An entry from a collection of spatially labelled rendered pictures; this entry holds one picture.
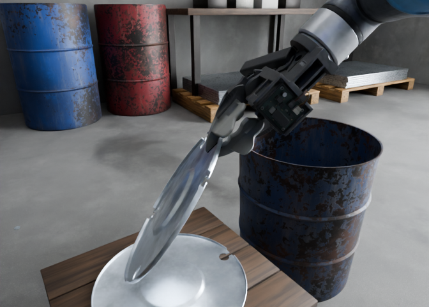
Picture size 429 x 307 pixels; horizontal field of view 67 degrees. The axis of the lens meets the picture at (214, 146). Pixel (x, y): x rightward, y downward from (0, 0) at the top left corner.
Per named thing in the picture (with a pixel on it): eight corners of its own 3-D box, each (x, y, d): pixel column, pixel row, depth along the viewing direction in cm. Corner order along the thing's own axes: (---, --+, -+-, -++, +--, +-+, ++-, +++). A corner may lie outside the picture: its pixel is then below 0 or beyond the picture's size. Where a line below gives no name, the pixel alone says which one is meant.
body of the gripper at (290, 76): (247, 105, 42) (316, 34, 40) (230, 90, 49) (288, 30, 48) (283, 141, 45) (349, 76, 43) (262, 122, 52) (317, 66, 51)
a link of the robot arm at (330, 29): (309, 7, 47) (339, 48, 50) (286, 32, 48) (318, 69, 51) (336, 7, 40) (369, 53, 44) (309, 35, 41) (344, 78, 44)
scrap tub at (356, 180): (295, 214, 144) (307, 110, 125) (381, 276, 110) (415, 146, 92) (213, 246, 125) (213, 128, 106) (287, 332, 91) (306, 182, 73)
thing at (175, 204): (182, 159, 75) (179, 157, 75) (244, 103, 51) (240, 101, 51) (115, 283, 61) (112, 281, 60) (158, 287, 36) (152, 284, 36)
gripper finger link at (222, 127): (198, 151, 45) (247, 104, 43) (192, 136, 50) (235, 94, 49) (213, 165, 46) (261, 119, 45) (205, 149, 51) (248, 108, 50)
